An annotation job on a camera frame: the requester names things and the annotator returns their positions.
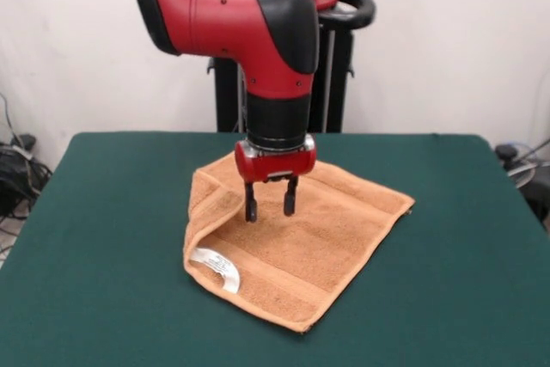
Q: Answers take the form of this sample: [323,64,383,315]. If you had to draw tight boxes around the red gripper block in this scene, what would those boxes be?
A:
[234,133,318,223]

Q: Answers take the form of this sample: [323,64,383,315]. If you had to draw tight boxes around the orange terry towel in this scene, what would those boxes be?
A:
[183,150,417,334]

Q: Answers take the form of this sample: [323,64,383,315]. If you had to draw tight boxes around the dark green table cloth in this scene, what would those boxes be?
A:
[0,132,550,367]

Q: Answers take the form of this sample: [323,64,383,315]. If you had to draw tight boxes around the gray round chair base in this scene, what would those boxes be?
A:
[506,161,538,190]

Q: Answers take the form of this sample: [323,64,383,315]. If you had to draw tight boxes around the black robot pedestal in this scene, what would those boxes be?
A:
[205,0,377,134]

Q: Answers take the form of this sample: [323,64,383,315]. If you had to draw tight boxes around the black cable tangle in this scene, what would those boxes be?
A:
[0,91,55,256]

